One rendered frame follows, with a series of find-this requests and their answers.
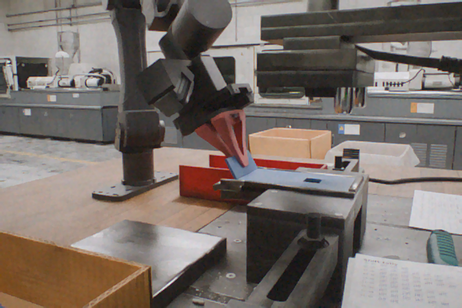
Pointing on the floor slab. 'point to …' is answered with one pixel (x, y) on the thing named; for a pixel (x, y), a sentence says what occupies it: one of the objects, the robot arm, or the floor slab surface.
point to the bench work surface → (158, 196)
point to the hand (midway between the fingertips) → (241, 161)
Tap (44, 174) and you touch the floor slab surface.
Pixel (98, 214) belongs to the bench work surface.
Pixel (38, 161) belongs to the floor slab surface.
